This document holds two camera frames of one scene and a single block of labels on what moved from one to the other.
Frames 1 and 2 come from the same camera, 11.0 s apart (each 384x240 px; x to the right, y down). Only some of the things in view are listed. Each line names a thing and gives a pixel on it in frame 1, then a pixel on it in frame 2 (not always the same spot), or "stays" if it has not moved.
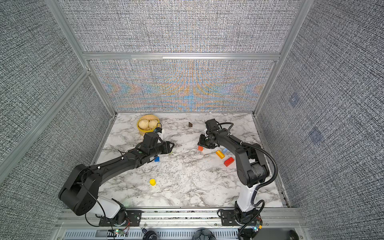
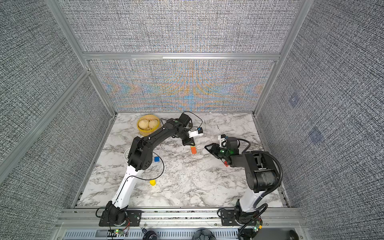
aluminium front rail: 157,219 stays
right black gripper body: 206,141 -> 222,152
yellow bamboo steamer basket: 147,123 stays
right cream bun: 153,123 stays
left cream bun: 143,124 stays
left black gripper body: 164,148 -> 186,140
